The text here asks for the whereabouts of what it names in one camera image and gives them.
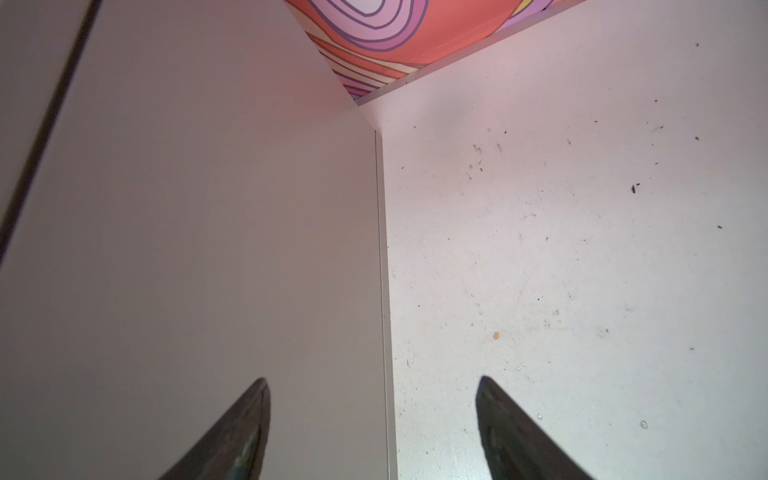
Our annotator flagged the grey metal cabinet counter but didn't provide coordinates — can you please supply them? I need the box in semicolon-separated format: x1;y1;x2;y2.
1;1;396;479

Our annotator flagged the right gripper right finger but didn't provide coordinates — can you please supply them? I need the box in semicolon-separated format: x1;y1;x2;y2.
475;376;591;480

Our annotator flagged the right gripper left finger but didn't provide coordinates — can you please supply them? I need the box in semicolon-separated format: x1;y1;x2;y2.
160;378;271;480

